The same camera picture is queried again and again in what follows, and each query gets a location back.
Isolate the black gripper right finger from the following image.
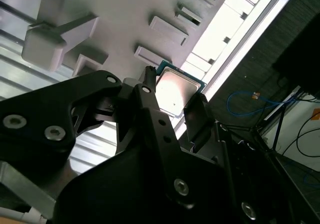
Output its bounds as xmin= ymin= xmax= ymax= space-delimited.
xmin=183 ymin=93 xmax=301 ymax=224

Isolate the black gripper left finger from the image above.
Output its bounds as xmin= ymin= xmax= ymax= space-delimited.
xmin=0 ymin=65 xmax=198 ymax=220

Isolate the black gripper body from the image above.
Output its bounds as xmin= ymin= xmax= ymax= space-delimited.
xmin=51 ymin=147 xmax=237 ymax=224

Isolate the silver CPU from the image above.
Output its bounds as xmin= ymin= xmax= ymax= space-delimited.
xmin=154 ymin=59 xmax=207 ymax=118

